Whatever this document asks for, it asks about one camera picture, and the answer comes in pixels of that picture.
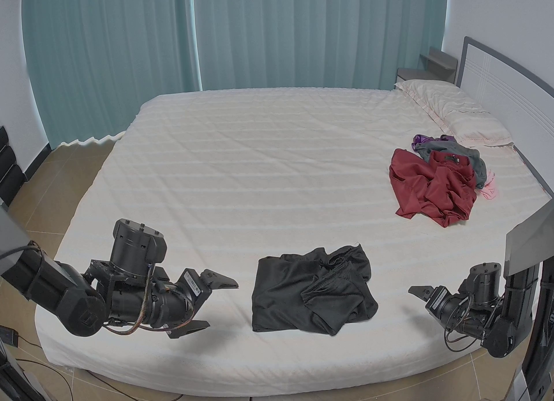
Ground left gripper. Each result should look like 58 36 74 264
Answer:
108 267 239 340

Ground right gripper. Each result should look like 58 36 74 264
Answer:
408 285 461 326

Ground black T-shirt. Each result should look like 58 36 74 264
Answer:
251 243 379 336

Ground dark red garment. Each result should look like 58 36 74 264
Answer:
390 148 477 228

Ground pink garment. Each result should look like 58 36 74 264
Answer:
476 169 498 200

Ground grey garment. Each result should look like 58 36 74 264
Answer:
415 140 487 189

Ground bed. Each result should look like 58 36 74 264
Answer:
32 36 554 396

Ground purple garment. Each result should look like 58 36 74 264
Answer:
411 134 456 152

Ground cream pillow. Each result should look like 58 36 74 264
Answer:
394 79 514 148

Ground grey bedside table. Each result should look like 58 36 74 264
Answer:
397 48 458 86

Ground black cable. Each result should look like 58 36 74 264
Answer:
0 326 184 401

